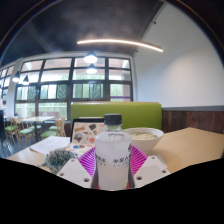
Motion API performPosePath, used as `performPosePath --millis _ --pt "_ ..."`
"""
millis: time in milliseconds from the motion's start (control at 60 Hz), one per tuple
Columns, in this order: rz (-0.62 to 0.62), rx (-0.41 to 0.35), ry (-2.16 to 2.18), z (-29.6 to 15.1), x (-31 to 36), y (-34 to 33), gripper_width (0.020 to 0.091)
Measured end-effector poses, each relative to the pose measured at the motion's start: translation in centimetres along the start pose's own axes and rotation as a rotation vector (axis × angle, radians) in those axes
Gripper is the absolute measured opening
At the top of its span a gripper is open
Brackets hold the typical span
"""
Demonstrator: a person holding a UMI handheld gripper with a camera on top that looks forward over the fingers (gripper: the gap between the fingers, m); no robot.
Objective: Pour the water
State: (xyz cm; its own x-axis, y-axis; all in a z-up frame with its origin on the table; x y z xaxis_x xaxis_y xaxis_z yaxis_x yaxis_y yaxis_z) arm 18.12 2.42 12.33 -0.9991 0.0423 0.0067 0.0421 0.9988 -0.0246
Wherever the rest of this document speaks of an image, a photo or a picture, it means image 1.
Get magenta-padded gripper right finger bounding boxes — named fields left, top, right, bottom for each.
left=128, top=145, right=171, bottom=189

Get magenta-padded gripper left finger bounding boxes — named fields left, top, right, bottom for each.
left=56, top=146, right=98, bottom=190

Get clear water bottle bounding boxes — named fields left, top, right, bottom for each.
left=94, top=113, right=133, bottom=191

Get speckled green patterned cup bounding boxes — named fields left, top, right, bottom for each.
left=42, top=148, right=79, bottom=175

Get white ceramic bowl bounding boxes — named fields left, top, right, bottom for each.
left=123, top=127, right=165, bottom=156

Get white paper sheets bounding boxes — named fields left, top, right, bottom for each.
left=29, top=135, right=72, bottom=156

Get green upholstered bench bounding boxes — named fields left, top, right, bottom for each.
left=69, top=101, right=163, bottom=131

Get group of green-seated wooden chairs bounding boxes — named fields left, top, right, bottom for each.
left=3, top=116, right=68, bottom=148

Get wooden dining table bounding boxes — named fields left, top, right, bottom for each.
left=20, top=115, right=56, bottom=143

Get group of black pendant lamps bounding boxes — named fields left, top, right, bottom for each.
left=11, top=50, right=99, bottom=86

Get long curved linear ceiling light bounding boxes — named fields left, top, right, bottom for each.
left=76, top=38, right=165, bottom=53

